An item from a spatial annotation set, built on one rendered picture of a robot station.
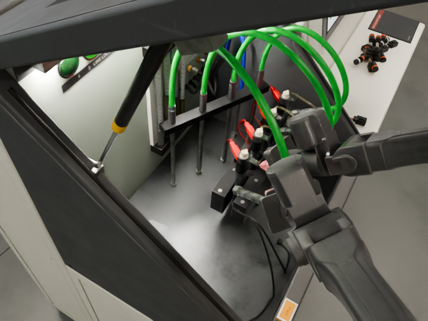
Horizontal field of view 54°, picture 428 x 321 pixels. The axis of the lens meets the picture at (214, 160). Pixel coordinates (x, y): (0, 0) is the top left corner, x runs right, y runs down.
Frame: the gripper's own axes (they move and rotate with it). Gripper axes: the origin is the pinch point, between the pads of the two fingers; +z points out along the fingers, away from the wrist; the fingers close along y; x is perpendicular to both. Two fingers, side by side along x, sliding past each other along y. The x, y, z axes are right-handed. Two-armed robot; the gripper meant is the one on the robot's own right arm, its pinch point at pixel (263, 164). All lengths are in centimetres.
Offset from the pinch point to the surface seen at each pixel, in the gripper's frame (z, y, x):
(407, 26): 18, -2, -98
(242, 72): -20.9, 23.1, 9.2
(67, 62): -3.4, 38.6, 27.6
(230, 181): 14.1, -3.5, 2.0
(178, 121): 16.6, 16.7, 5.0
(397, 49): 15, -5, -83
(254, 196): -8.0, -0.8, 11.1
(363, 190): 78, -81, -103
